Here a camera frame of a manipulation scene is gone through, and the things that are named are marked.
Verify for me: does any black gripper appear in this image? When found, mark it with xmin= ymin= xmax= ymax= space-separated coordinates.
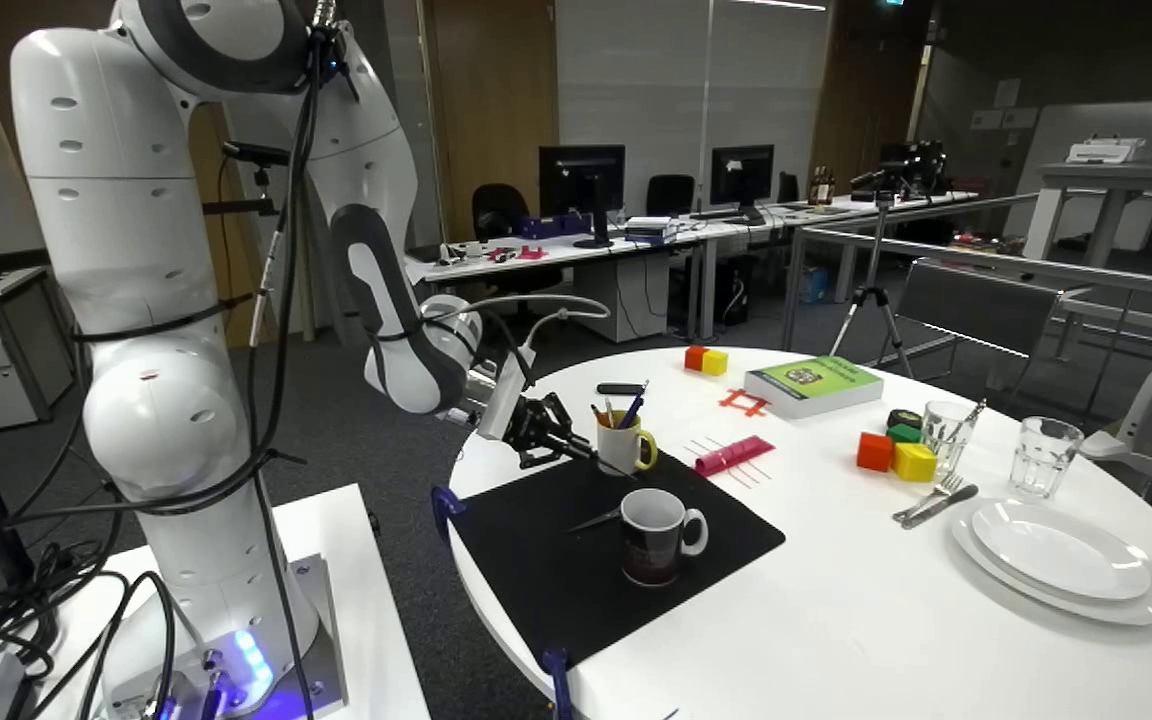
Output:
xmin=506 ymin=389 xmax=584 ymax=472

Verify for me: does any black rectangular mat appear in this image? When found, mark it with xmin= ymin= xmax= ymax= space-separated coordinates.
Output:
xmin=443 ymin=445 xmax=792 ymax=673

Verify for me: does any blue table clamp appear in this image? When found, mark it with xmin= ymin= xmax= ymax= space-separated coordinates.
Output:
xmin=428 ymin=479 xmax=471 ymax=537
xmin=537 ymin=644 xmax=584 ymax=720

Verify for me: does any black mug white inside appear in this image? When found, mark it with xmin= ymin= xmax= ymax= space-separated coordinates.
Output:
xmin=618 ymin=484 xmax=714 ymax=594

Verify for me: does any long white office desk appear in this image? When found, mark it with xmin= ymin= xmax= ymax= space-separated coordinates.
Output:
xmin=410 ymin=193 xmax=981 ymax=343

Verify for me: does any black office chair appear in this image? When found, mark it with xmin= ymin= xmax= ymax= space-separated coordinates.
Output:
xmin=643 ymin=173 xmax=698 ymax=222
xmin=467 ymin=179 xmax=531 ymax=246

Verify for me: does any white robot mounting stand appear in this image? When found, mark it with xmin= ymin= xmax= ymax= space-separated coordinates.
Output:
xmin=0 ymin=479 xmax=432 ymax=720

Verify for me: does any green book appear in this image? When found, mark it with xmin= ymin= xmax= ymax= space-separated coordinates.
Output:
xmin=739 ymin=354 xmax=890 ymax=424

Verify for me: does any black computer monitor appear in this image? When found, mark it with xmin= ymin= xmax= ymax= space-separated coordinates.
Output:
xmin=707 ymin=142 xmax=779 ymax=225
xmin=537 ymin=142 xmax=629 ymax=253

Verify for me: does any orange block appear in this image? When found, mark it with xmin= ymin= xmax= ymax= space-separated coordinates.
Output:
xmin=852 ymin=429 xmax=900 ymax=478

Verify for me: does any yellow block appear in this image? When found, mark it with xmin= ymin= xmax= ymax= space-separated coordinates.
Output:
xmin=892 ymin=442 xmax=940 ymax=484

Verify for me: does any silver fork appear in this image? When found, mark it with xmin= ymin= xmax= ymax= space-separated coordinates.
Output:
xmin=890 ymin=484 xmax=960 ymax=530

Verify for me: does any clear drinking glass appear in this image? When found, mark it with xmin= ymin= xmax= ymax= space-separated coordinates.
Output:
xmin=922 ymin=397 xmax=987 ymax=484
xmin=1004 ymin=414 xmax=1087 ymax=505

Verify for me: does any silver table knife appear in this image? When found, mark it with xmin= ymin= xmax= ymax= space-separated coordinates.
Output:
xmin=900 ymin=479 xmax=985 ymax=532

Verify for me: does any grey panel board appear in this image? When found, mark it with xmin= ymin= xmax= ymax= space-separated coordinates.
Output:
xmin=898 ymin=255 xmax=1063 ymax=365

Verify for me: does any small white plate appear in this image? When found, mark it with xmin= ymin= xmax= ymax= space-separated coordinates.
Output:
xmin=969 ymin=491 xmax=1152 ymax=608

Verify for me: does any dark grey drawer cabinet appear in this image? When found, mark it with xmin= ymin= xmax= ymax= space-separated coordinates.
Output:
xmin=0 ymin=266 xmax=89 ymax=445

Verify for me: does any large white plate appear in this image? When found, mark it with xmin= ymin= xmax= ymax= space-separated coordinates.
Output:
xmin=943 ymin=501 xmax=1152 ymax=632

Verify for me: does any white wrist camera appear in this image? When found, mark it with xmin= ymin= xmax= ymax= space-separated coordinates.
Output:
xmin=471 ymin=349 xmax=537 ymax=450

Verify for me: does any grey mug yellow handle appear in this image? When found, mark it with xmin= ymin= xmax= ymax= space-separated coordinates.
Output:
xmin=592 ymin=414 xmax=664 ymax=479

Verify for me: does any orange frame piece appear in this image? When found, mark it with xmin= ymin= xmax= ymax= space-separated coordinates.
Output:
xmin=717 ymin=384 xmax=772 ymax=422

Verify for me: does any camera tripod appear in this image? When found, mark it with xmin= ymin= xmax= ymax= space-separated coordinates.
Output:
xmin=826 ymin=184 xmax=912 ymax=371

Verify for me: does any grey metal frame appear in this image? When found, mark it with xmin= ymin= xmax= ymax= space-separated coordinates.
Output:
xmin=779 ymin=218 xmax=1152 ymax=404

